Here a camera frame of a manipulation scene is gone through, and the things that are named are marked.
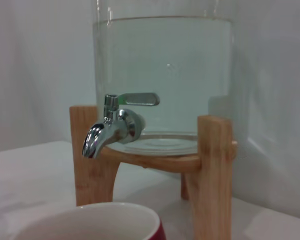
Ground red cup white inside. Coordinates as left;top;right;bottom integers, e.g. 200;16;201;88
11;201;169;240

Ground chrome faucet with lever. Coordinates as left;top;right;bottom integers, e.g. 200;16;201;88
81;92;161;160

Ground glass water dispenser jar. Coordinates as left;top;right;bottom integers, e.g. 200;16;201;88
91;0;236;155

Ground wooden dispenser stand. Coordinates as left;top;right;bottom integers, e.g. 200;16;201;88
69;104;239;240

